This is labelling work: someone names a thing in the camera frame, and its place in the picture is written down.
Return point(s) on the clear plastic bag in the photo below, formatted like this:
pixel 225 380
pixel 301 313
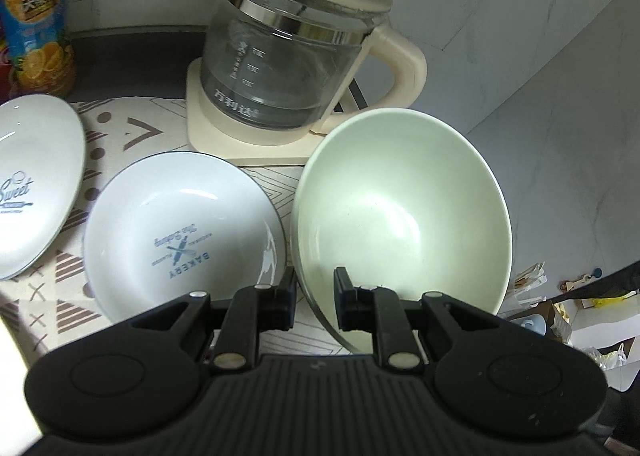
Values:
pixel 607 361

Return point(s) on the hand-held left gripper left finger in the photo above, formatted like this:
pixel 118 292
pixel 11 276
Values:
pixel 286 303

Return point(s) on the white plate with blue print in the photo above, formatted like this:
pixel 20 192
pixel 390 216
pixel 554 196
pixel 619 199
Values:
pixel 40 161

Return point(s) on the cream kettle base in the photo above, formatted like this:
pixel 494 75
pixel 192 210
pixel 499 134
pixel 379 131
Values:
pixel 220 141

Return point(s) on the orange juice bottle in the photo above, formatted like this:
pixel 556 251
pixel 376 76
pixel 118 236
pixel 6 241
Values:
pixel 35 26

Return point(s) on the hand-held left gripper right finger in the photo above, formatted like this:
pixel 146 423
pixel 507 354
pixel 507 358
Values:
pixel 345 303

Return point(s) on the paper bags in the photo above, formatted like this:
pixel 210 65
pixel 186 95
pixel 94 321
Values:
pixel 525 286

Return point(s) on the pale green bowl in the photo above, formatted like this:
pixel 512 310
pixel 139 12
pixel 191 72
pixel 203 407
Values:
pixel 400 196

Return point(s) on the cardboard box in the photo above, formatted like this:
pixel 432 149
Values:
pixel 595 321

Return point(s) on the patterned beige table mat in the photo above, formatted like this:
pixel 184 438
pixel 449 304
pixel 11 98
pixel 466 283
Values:
pixel 125 129

